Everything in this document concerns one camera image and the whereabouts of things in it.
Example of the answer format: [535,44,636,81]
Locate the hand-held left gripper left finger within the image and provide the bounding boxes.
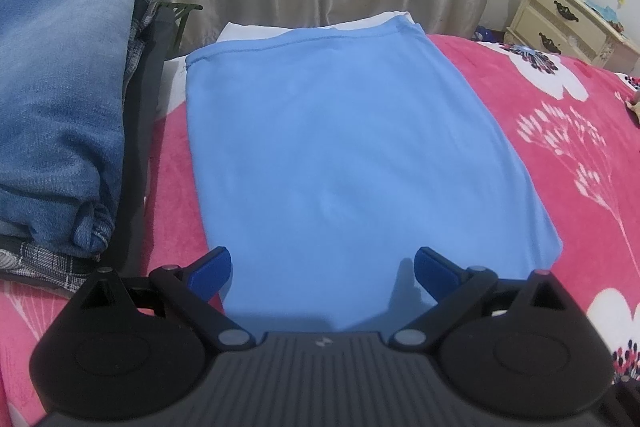
[80,247,257,352]

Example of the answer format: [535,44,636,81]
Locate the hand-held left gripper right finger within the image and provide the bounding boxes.
[389,247,571,352]

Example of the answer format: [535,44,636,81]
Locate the light blue t-shirt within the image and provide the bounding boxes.
[185,16,563,333]

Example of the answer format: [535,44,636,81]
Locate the dark grey folded garment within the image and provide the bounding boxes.
[115,4,168,278]

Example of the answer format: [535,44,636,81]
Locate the pink floral blanket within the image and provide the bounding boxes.
[0,34,640,427]

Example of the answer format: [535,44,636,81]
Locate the folded blue jeans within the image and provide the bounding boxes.
[0,0,143,260]

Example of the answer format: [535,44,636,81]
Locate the white folded garment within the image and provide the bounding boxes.
[155,10,416,118]

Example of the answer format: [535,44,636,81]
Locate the beige hoodie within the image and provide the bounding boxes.
[625,89,640,128]

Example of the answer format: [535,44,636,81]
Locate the green folding rack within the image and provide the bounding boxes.
[157,0,203,55]

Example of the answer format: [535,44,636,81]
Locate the cream wooden nightstand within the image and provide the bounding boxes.
[502,0,640,75]

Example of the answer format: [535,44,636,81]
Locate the small blue cloth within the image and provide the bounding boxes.
[585,0,621,22]

